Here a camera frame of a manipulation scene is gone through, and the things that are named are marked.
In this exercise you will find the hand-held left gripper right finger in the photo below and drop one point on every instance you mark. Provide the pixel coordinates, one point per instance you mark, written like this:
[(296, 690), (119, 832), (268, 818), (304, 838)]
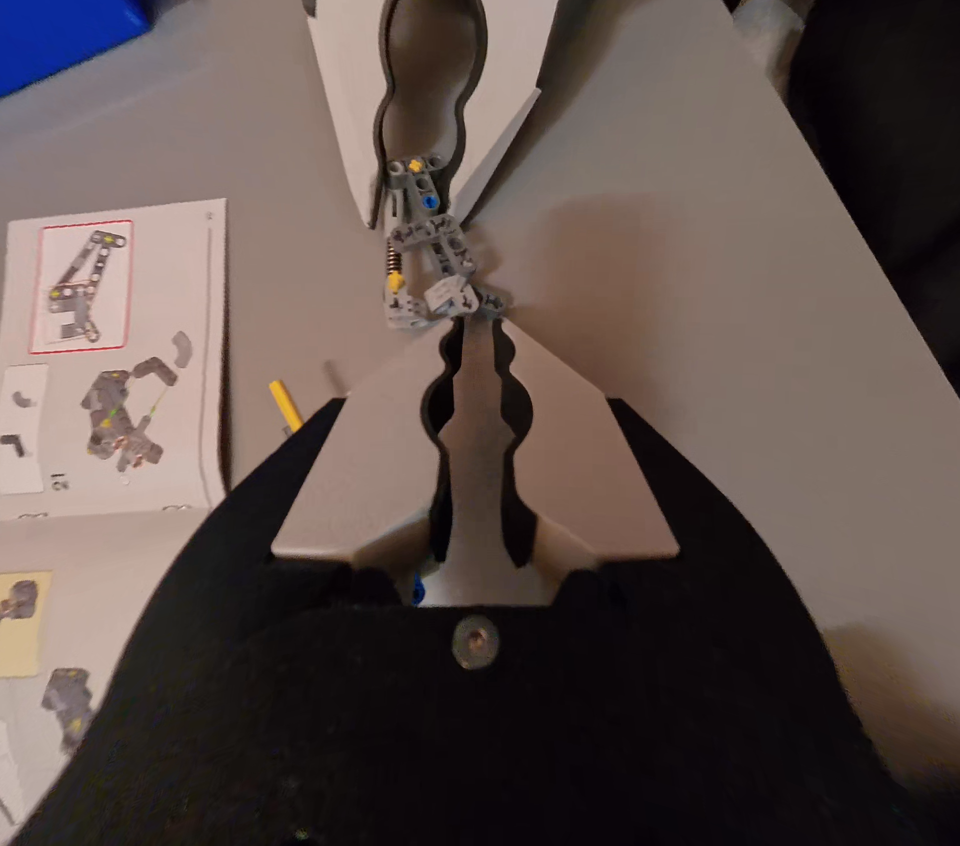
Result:
[(592, 478)]

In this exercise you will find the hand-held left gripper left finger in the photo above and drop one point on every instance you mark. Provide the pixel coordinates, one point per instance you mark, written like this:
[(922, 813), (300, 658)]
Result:
[(360, 478)]

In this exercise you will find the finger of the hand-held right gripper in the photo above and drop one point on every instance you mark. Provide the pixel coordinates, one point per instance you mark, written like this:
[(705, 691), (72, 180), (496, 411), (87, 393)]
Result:
[(349, 35), (525, 20)]

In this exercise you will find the yellow lego axle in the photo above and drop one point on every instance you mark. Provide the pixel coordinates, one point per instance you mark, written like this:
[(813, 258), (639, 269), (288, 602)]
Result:
[(286, 405)]

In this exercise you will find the blue lego beam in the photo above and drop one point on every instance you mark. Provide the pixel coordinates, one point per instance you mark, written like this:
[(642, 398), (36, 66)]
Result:
[(418, 587)]

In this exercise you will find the lego instruction booklet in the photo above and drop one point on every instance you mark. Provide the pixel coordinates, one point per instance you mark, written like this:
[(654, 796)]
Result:
[(172, 411)]

